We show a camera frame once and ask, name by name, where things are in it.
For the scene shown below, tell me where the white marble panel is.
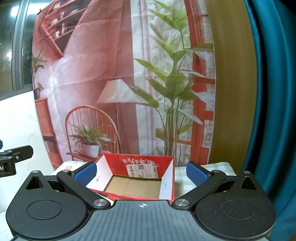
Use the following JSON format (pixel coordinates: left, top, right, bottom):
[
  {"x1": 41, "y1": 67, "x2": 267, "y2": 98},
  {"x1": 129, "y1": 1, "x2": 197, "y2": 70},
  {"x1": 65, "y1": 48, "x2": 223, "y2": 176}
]
[{"x1": 0, "y1": 90, "x2": 63, "y2": 181}]

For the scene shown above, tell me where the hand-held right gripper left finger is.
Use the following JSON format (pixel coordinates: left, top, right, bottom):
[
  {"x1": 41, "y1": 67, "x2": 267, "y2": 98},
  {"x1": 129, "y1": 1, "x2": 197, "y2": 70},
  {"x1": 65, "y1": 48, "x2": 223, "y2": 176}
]
[{"x1": 22, "y1": 162, "x2": 112, "y2": 210}]

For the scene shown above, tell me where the teal curtain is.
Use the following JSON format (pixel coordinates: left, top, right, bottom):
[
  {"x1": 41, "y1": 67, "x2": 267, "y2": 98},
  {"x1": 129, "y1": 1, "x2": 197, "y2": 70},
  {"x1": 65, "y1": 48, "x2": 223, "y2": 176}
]
[{"x1": 240, "y1": 0, "x2": 296, "y2": 241}]

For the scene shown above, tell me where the printed room backdrop cloth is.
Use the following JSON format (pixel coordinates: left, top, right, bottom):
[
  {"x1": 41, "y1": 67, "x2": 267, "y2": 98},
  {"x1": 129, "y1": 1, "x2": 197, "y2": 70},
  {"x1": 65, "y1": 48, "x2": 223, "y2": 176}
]
[{"x1": 31, "y1": 0, "x2": 216, "y2": 169}]

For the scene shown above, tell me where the green checked bunny tablecloth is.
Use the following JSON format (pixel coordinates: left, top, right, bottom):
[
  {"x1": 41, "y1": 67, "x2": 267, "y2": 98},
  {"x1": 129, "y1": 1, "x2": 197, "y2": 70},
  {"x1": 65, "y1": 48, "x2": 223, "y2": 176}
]
[{"x1": 52, "y1": 161, "x2": 236, "y2": 202}]

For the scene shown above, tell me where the red strawberry cardboard box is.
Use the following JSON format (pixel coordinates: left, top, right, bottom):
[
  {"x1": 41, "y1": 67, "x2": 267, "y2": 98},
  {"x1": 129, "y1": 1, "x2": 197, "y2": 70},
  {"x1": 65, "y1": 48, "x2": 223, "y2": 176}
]
[{"x1": 86, "y1": 153, "x2": 175, "y2": 201}]

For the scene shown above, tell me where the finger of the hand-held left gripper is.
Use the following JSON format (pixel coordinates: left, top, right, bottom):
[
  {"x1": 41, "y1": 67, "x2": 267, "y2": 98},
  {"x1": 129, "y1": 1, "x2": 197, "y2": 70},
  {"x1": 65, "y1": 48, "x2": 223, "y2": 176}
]
[{"x1": 0, "y1": 145, "x2": 33, "y2": 163}]

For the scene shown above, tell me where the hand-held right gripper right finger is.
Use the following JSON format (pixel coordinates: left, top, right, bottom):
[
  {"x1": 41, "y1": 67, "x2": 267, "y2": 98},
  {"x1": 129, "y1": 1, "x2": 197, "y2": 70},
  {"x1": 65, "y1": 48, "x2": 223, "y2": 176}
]
[{"x1": 171, "y1": 161, "x2": 264, "y2": 210}]

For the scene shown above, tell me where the grey framed window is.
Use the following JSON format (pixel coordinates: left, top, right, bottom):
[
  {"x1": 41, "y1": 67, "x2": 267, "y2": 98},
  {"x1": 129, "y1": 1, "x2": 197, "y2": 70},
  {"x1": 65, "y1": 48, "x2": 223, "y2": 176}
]
[{"x1": 0, "y1": 0, "x2": 40, "y2": 98}]

